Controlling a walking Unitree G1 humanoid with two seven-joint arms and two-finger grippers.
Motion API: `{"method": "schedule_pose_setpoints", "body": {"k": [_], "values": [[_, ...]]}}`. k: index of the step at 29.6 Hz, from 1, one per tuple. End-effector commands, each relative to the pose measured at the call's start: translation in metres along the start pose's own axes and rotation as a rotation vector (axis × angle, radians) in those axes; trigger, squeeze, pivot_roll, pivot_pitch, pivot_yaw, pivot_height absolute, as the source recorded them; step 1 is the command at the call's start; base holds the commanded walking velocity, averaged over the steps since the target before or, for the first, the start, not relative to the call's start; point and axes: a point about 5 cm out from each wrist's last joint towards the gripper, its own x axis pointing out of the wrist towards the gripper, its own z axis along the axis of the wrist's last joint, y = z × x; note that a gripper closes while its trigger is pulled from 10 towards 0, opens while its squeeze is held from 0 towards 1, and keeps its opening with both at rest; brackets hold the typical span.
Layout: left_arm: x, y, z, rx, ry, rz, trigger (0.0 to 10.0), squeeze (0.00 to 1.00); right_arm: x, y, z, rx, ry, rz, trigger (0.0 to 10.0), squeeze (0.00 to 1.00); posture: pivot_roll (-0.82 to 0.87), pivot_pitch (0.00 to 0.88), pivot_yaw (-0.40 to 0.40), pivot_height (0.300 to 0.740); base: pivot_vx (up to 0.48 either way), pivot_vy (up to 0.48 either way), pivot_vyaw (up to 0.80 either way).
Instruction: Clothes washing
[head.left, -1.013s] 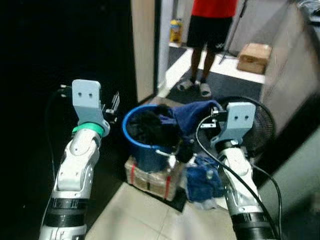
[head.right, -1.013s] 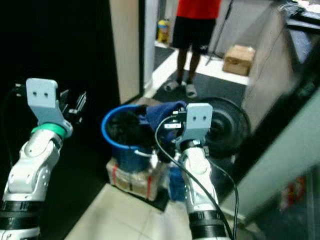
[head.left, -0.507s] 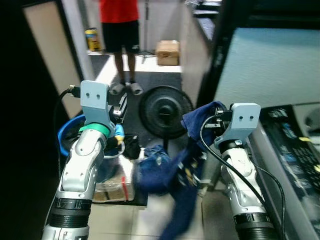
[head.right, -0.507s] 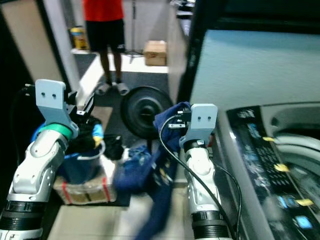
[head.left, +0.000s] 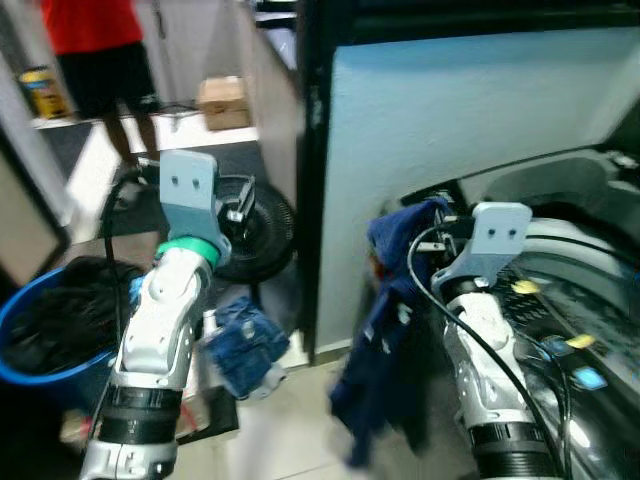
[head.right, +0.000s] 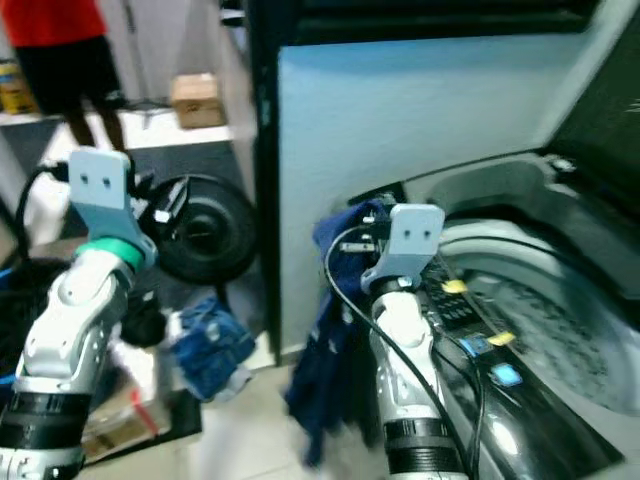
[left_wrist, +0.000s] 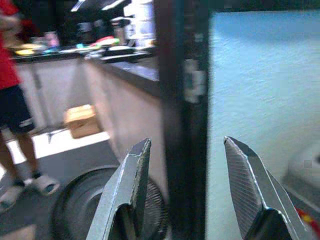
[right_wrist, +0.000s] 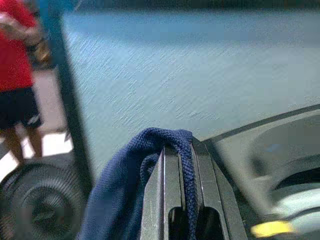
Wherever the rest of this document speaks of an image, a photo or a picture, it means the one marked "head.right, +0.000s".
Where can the flattened cardboard piece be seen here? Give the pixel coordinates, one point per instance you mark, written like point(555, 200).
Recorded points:
point(125, 430)

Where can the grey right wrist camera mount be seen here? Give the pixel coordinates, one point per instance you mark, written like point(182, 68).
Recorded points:
point(415, 235)

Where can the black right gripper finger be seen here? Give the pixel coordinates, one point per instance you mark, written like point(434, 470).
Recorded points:
point(350, 246)

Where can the small cardboard box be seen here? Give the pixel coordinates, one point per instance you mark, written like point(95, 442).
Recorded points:
point(198, 100)

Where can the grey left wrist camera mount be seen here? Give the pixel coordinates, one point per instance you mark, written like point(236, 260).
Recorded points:
point(105, 190)

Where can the black washer control panel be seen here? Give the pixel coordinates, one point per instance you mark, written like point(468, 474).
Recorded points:
point(490, 400)

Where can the yellow tin can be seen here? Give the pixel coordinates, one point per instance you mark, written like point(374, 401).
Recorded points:
point(15, 95)

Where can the navy blue garment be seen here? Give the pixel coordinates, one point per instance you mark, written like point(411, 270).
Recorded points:
point(335, 330)

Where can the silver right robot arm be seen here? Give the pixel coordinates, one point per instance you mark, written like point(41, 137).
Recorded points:
point(405, 350)

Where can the yellow tape strip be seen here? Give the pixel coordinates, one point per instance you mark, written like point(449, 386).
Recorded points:
point(500, 339)
point(455, 286)

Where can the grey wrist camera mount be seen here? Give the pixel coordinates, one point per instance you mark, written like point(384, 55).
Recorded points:
point(105, 190)
point(415, 235)

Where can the dark tinted washer lid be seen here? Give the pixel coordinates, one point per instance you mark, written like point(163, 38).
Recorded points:
point(610, 120)

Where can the blue denim garment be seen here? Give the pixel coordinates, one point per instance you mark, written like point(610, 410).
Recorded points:
point(210, 345)

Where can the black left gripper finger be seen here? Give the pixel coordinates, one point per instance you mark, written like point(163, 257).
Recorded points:
point(178, 198)

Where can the person in red shirt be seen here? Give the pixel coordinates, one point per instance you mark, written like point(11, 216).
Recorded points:
point(60, 70)

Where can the grey top-load washing machine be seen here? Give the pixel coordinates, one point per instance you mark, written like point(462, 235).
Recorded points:
point(540, 440)

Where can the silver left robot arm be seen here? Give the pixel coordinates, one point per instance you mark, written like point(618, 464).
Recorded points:
point(80, 320)

